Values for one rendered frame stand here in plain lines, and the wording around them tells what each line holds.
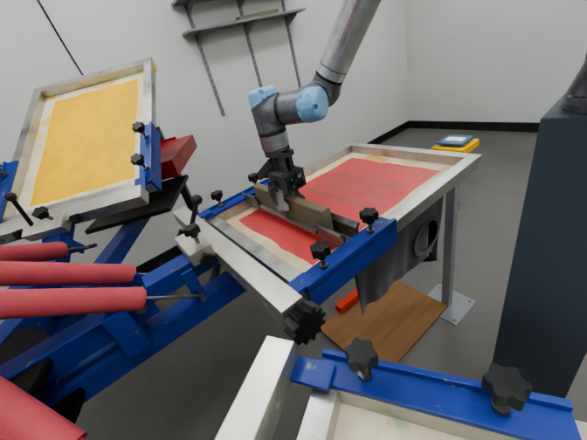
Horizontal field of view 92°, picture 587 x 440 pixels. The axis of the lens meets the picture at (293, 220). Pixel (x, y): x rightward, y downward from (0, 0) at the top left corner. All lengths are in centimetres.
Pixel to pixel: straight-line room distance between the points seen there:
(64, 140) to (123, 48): 131
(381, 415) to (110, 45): 268
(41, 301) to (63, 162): 90
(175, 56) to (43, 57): 86
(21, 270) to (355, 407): 68
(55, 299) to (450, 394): 65
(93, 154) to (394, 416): 133
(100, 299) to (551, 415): 71
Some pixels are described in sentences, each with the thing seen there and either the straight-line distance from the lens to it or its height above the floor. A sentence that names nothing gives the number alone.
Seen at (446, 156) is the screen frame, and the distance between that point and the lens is 115.
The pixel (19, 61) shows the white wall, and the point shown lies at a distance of 270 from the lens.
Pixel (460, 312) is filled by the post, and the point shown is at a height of 1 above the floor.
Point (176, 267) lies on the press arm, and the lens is 76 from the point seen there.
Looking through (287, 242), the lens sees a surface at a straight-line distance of 83.
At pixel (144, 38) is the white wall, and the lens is 280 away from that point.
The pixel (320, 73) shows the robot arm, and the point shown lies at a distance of 79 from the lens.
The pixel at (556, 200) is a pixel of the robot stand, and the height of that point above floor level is 103.
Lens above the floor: 142
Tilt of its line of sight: 30 degrees down
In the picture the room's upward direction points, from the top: 15 degrees counter-clockwise
